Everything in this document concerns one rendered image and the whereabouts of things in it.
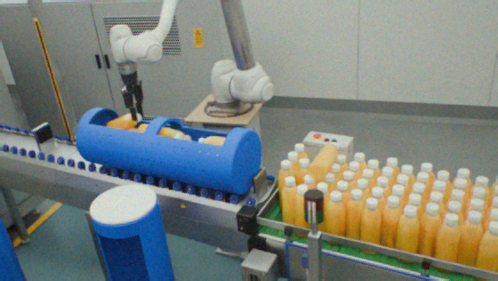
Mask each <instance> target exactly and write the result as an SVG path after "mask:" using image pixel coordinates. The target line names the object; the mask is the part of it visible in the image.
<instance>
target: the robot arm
mask: <svg viewBox="0 0 498 281"><path fill-rule="evenodd" d="M181 1H182V0H165V1H164V3H163V7H162V11H161V15H160V20H159V23H158V25H157V28H156V29H155V30H153V31H151V32H149V31H145V32H144V33H142V34H141V35H139V36H133V34H132V31H131V30H130V29H129V28H128V27H127V25H124V24H121V25H115V26H114V27H113V28H112V29H111V30H110V42H111V51H112V53H113V56H114V57H115V60H116V65H117V69H118V72H119V73H120V74H121V77H122V81H123V82H124V89H123V90H121V93H122V94H123V99H124V105H125V108H128V109H130V113H131V115H132V119H133V121H138V115H137V111H138V113H139V114H140V115H141V117H144V115H143V112H142V106H141V103H143V101H142V100H144V99H143V93H142V88H141V81H138V74H137V70H138V66H137V63H139V64H142V65H153V64H156V63H157V62H159V61H160V60H161V58H162V56H163V49H162V48H163V47H162V43H163V41H164V39H165V38H166V36H167V35H168V34H169V32H170V29H171V26H172V24H173V17H174V11H175V8H176V6H177V5H178V4H179V3H180V2H181ZM220 1H221V6H222V13H223V17H224V20H225V23H226V27H227V30H228V33H229V40H230V43H231V47H232V50H233V53H234V57H235V60H236V63H235V62H234V61H232V60H221V61H219V62H217V63H215V64H214V66H213V70H212V76H211V79H212V88H213V96H214V100H208V101H207V102H206V103H207V106H211V107H212V108H210V109H209V112H210V113H213V112H218V113H232V114H238V113H239V111H240V110H241V109H242V107H243V106H244V105H245V104H246V103H252V104H260V103H263V102H265V101H267V100H269V99H271V97H272V96H273V92H274V88H273V84H272V80H271V79H270V78H269V77H267V75H266V73H265V72H264V70H263V68H262V67H261V64H259V63H256V62H255V57H254V53H253V47H252V42H251V38H250V35H249V31H248V27H247V23H246V19H245V13H244V8H243V5H242V2H241V0H220ZM133 95H134V97H135V99H136V101H137V103H135V104H136V108H137V111H136V108H135V107H134V104H133Z"/></svg>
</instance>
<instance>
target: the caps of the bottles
mask: <svg viewBox="0 0 498 281"><path fill-rule="evenodd" d="M364 159H365V154H363V153H356V154H355V160H356V161H363V160H364ZM378 163H379V162H378V161H376V160H370V161H369V162H368V165H369V167H371V168H376V167H377V166H378ZM397 164H398V160H397V159H396V158H393V157H392V158H388V159H387V165H391V166H394V165H397ZM358 167H359V162H350V163H349V168H350V169H351V170H357V169H358ZM412 169H413V167H412V166H411V165H403V166H402V173H406V174H409V173H412ZM431 169H432V164H430V163H423V164H422V170H423V171H424V172H430V171H431ZM382 173H383V174H384V175H385V176H391V175H392V174H393V169H392V168H391V167H388V166H386V167H384V168H383V169H382ZM469 174H470V171H469V170H467V169H465V168H462V169H459V170H458V176H461V177H468V176H469ZM363 176H364V177H365V178H371V177H373V170H371V169H365V170H364V171H363ZM438 177H439V179H441V180H446V179H448V177H449V172H447V171H439V172H438ZM343 178H344V179H347V180H350V179H353V178H354V173H353V172H352V171H346V172H344V173H343ZM428 178H429V175H428V174H427V173H419V174H418V176H417V179H418V180H419V181H427V180H428ZM408 179H409V177H408V176H406V175H399V176H398V183H402V184H405V183H408ZM377 183H378V184H379V185H381V186H385V185H387V184H388V178H385V177H380V178H378V179H377ZM476 183H477V184H478V185H479V186H486V185H487V183H488V178H487V177H484V176H478V177H477V180H476ZM454 185H455V187H457V188H459V189H464V188H465V187H466V185H467V181H466V180H465V179H462V178H459V179H456V180H455V183H454ZM357 186H358V187H360V188H366V187H367V186H368V180H367V179H364V178H361V179H358V180H357ZM337 187H338V189H339V190H345V189H347V188H348V182H346V181H338V183H337ZM434 188H435V189H436V190H444V189H445V188H446V183H445V182H444V181H435V184H434ZM413 189H414V192H424V191H425V185H424V184H423V183H420V182H417V183H415V184H414V187H413ZM459 189H456V190H453V191H452V197H453V198H455V199H463V198H464V191H463V190H459ZM393 193H396V194H402V193H404V187H403V186H401V185H395V186H394V187H393ZM372 194H373V195H374V196H376V197H380V196H382V195H383V189H382V188H379V187H375V188H372ZM351 195H352V197H354V198H361V197H362V191H361V190H360V189H354V190H352V192H351ZM474 195H475V196H477V197H484V196H485V195H486V190H485V189H482V188H475V189H474ZM442 196H443V195H442V193H441V192H438V191H432V192H431V193H430V199H431V200H432V201H435V202H439V201H441V200H442ZM421 198H422V197H421V196H420V195H419V194H416V193H413V194H411V195H410V197H409V201H410V202H411V203H412V204H419V203H420V202H421ZM331 199H332V200H334V201H338V200H340V199H341V193H340V192H339V191H334V192H332V193H331ZM398 203H399V198H398V197H397V196H389V197H388V204H389V205H391V206H397V205H398ZM493 204H494V205H497V206H498V197H495V198H494V201H493ZM366 205H367V207H369V208H376V207H377V205H378V200H377V199H376V198H372V197H370V198H368V199H367V200H366ZM471 206H472V207H473V208H476V209H481V208H483V206H484V202H483V201H482V200H480V199H477V198H475V199H472V200H471ZM449 208H450V209H451V211H455V212H457V211H460V210H461V208H462V204H461V203H459V202H457V201H451V202H450V203H449ZM416 210H417V209H416V207H414V206H411V205H408V206H406V207H405V214H406V215H409V216H413V215H415V214H416ZM426 210H427V212H428V213H437V212H438V205H437V204H427V206H426ZM481 217H482V215H481V213H479V212H477V211H470V212H469V215H468V219H469V220H471V221H480V219H481ZM491 217H492V218H495V219H498V208H494V209H493V210H492V211H491ZM458 219H459V217H458V216H457V215H456V214H454V213H448V214H447V215H446V222H448V223H450V224H455V223H457V221H458ZM489 230H490V231H491V232H495V233H498V221H491V222H490V223H489Z"/></svg>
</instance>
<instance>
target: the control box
mask: <svg viewBox="0 0 498 281"><path fill-rule="evenodd" d="M315 133H320V134H321V135H322V136H321V137H320V138H318V139H317V138H315V137H313V134H315ZM326 135H327V137H326ZM328 136H331V137H328ZM334 137H335V138H334ZM324 138H328V139H329V141H324ZM332 139H336V140H337V142H335V143H337V144H338V145H339V149H338V151H339V155H344V156H345V157H346V163H347V164H348V163H349V162H350V160H351V158H352V157H353V141H354V137H349V136H342V135H337V134H330V133H323V132H312V131H310V132H309V134H308V135H307V137H306V138H305V140H304V141H303V145H304V148H305V151H306V153H307V157H308V160H309V161H310V162H313V160H314V159H315V157H316V156H317V154H318V153H319V151H320V150H321V149H322V148H323V147H324V146H328V145H330V144H331V143H332Z"/></svg>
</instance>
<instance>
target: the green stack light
mask: <svg viewBox="0 0 498 281"><path fill-rule="evenodd" d="M304 212H305V221H306V222H307V223H308V224H310V225H319V224H321V223H322V222H323V221H324V209H323V211H319V212H308V211H306V209H305V208H304Z"/></svg>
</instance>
